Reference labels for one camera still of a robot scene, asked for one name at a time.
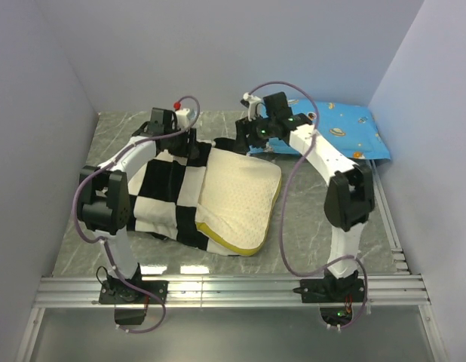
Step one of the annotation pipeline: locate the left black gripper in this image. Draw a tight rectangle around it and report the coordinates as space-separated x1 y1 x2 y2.
164 124 200 159

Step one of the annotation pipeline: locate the cream yellow pillow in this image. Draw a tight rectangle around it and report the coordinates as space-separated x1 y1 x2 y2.
195 148 282 256

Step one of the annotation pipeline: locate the blue space print pillow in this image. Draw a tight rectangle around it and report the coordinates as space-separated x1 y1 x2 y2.
262 99 393 161

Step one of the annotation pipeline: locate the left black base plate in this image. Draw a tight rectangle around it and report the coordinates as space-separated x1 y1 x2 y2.
98 278 168 305

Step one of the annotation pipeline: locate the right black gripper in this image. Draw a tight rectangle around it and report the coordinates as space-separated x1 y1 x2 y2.
231 114 275 155

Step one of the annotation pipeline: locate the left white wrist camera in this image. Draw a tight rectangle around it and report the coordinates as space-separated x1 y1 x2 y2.
173 102 198 129

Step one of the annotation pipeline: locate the aluminium mounting rail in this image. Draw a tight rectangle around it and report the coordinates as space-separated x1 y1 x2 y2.
32 275 431 308

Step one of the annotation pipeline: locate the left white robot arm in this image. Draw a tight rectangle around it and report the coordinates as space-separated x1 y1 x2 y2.
72 101 200 303

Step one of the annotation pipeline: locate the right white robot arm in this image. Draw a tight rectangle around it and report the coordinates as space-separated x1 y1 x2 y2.
234 92 375 302

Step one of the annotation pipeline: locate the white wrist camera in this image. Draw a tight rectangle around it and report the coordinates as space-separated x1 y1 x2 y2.
241 93 262 121
173 102 198 129

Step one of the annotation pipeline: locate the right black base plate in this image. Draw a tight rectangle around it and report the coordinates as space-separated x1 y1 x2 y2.
293 277 366 303

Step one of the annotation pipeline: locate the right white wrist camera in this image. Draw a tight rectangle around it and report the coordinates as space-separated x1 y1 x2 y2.
241 93 262 121

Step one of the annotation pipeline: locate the black white checkered pillowcase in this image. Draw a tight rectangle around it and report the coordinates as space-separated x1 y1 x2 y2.
127 142 253 256

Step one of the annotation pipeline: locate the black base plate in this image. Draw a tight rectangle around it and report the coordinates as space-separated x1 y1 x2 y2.
293 277 366 303
98 278 168 305

